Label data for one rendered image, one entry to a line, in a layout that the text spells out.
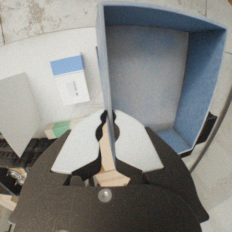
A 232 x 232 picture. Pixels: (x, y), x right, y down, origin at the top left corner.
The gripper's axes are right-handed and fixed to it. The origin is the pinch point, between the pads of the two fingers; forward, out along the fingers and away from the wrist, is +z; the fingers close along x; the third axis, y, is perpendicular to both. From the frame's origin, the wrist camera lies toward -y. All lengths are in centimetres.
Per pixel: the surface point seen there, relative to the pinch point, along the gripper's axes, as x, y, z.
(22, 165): -45, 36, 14
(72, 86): -15.5, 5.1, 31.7
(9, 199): -98, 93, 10
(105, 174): -6, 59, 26
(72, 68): -14.6, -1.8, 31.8
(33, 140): -50, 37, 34
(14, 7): -95, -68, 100
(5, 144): -68, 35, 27
